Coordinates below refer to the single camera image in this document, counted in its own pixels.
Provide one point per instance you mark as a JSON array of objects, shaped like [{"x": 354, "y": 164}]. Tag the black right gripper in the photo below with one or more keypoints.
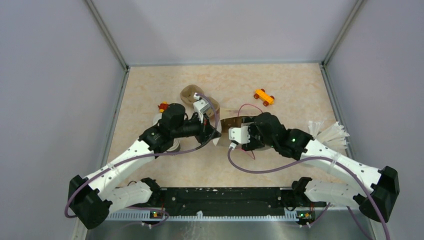
[{"x": 252, "y": 144}]

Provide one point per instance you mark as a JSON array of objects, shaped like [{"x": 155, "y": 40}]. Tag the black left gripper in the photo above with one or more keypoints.
[{"x": 206, "y": 131}]

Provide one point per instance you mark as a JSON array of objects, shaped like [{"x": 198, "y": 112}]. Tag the pink paper gift bag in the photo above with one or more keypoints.
[{"x": 231, "y": 118}]

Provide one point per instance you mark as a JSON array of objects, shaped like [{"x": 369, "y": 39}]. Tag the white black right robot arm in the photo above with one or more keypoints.
[{"x": 373, "y": 190}]

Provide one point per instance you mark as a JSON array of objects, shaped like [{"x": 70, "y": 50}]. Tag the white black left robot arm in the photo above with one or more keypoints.
[{"x": 92, "y": 198}]

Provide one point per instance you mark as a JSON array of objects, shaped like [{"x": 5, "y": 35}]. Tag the stack of paper cups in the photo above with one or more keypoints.
[{"x": 175, "y": 148}]

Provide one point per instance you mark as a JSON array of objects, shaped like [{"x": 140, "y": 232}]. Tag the brown cardboard cup carrier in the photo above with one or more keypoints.
[{"x": 193, "y": 96}]

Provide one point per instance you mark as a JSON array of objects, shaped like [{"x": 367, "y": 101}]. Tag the yellow toy brick car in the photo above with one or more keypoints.
[{"x": 267, "y": 100}]

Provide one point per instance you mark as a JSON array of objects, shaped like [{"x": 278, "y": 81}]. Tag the red toy brick car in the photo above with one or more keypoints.
[{"x": 163, "y": 106}]

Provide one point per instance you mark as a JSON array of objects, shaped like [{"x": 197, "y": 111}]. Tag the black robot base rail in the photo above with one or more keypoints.
[{"x": 228, "y": 201}]

